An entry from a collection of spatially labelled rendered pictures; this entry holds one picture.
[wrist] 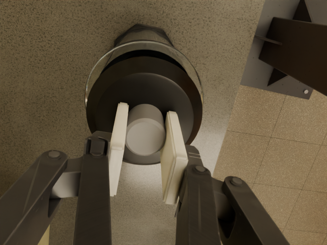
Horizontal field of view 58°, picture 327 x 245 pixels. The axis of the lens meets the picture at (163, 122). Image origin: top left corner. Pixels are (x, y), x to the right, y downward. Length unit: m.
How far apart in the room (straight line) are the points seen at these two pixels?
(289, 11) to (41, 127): 1.26
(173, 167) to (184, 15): 0.36
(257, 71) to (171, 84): 1.34
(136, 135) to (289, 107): 1.53
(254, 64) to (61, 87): 1.15
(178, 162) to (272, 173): 1.71
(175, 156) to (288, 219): 1.97
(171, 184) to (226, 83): 0.37
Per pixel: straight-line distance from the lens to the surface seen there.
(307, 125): 1.79
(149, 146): 0.20
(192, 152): 0.18
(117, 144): 0.15
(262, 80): 1.57
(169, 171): 0.16
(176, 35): 0.49
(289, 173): 1.90
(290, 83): 1.63
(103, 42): 0.49
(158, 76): 0.21
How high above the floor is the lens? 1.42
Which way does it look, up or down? 67 degrees down
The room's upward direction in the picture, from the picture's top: 171 degrees clockwise
